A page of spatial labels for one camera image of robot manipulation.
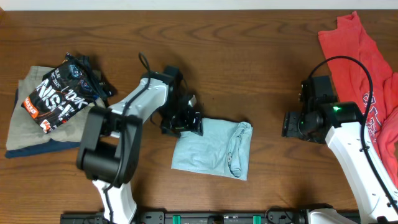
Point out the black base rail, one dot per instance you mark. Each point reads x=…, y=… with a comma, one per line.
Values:
x=273, y=216

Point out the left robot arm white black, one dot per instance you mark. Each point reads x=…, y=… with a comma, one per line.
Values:
x=111, y=140

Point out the red printed t-shirt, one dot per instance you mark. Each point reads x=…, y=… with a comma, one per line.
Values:
x=360, y=74

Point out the light blue t-shirt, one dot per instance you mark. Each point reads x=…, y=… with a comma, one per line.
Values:
x=223, y=149

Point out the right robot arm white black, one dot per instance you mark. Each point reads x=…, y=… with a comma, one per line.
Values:
x=324, y=120

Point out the navy folded garment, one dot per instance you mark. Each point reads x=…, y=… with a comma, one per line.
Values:
x=50, y=146

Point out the beige folded garment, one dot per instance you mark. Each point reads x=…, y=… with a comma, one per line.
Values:
x=28, y=132

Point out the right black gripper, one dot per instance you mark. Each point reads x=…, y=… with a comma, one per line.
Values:
x=290, y=127

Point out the black printed folded shirt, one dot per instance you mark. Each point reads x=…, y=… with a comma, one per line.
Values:
x=75, y=75

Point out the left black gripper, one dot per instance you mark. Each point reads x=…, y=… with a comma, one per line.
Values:
x=186, y=126

